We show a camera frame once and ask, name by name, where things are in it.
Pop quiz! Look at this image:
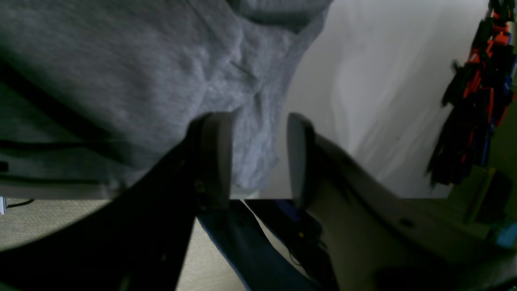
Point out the grey T-shirt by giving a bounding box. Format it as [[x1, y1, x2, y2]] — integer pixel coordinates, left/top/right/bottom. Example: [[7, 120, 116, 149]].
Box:
[[0, 0, 331, 198]]

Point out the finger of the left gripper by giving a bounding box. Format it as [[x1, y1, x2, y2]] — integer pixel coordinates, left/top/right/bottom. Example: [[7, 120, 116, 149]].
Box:
[[1, 113, 232, 291], [286, 113, 516, 291]]

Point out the grey-blue laptop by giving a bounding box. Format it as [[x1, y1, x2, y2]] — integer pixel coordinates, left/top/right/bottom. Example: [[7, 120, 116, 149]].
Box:
[[197, 200, 318, 291]]

